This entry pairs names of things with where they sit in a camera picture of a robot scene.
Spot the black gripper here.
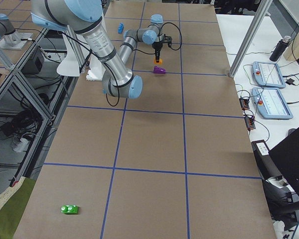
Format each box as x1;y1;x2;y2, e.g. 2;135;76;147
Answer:
152;42;162;62

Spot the orange trapezoid block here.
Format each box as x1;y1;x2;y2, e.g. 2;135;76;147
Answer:
153;57;163;65

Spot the purple trapezoid block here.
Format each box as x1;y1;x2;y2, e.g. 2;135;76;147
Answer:
153;66;166;74

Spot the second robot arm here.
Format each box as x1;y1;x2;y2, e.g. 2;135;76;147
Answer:
0;13;33;50

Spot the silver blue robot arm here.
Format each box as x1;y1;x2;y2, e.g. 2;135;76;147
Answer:
31;0;163;99

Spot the long blue block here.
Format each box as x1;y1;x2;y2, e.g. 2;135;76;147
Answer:
118;22;124;34

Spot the far teach pendant tablet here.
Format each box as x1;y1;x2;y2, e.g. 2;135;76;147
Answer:
252;61;286;89

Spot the teach pendant tablet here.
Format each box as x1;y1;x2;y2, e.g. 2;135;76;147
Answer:
252;61;286;89
251;87;294;120

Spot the black water bottle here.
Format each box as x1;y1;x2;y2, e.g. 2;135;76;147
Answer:
269;35;291;62

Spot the near teach pendant tablet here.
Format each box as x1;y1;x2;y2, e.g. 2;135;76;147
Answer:
251;87;294;120

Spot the black laptop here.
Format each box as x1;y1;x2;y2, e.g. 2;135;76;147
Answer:
269;127;299;195

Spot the green block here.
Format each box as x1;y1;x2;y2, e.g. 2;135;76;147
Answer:
60;205;79;215

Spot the green cloth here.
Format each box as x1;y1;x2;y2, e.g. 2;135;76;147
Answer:
0;177;35;239

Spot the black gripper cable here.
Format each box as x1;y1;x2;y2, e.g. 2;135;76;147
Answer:
161;22;183;51

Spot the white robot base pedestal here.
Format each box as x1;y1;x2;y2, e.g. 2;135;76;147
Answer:
57;26;105;81

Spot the aluminium frame post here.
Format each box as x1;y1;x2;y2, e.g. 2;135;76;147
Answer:
228;0;273;78

